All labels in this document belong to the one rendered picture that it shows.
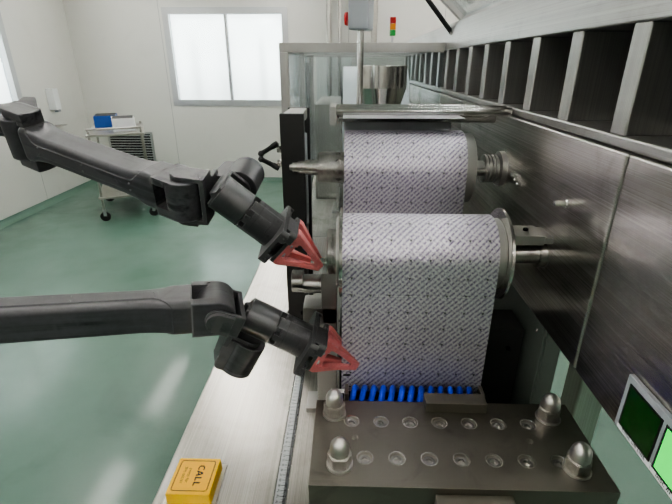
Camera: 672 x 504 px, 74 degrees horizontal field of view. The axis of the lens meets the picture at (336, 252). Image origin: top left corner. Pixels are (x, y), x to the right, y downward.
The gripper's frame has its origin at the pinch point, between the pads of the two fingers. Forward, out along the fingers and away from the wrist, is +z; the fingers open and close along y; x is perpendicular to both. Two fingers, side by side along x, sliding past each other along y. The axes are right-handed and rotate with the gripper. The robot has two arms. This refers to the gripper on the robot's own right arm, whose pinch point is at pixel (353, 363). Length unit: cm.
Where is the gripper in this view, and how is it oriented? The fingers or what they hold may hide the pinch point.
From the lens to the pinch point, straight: 76.5
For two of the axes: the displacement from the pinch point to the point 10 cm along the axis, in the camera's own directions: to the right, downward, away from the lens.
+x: 4.8, -8.0, -3.6
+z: 8.8, 4.5, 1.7
